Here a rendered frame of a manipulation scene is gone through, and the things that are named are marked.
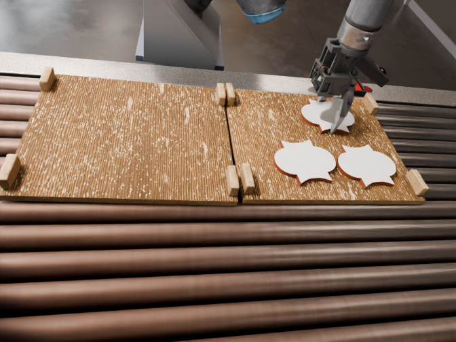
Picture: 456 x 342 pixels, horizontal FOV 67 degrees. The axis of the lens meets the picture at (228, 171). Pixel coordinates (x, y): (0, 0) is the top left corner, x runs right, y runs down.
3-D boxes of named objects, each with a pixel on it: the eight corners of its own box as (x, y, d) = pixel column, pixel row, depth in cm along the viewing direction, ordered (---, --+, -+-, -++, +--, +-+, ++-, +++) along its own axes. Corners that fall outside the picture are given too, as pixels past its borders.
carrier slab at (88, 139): (49, 78, 80) (47, 72, 79) (221, 93, 88) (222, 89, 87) (0, 200, 58) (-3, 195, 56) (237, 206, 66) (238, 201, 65)
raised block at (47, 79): (47, 75, 78) (44, 64, 76) (55, 76, 79) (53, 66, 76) (40, 91, 74) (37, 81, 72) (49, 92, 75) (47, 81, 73)
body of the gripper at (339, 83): (307, 79, 82) (325, 31, 73) (340, 81, 83) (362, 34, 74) (316, 99, 77) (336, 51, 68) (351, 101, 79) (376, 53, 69)
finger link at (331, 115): (313, 132, 83) (319, 94, 79) (335, 133, 84) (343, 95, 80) (318, 136, 80) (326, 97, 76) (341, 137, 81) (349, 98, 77)
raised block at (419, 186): (404, 175, 78) (410, 167, 76) (410, 175, 79) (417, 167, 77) (416, 196, 74) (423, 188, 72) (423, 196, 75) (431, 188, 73)
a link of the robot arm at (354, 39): (372, 15, 71) (388, 34, 66) (362, 35, 74) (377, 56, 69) (338, 11, 70) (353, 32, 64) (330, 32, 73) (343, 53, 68)
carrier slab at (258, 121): (222, 92, 89) (222, 87, 87) (362, 103, 98) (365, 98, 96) (241, 203, 66) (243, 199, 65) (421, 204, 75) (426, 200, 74)
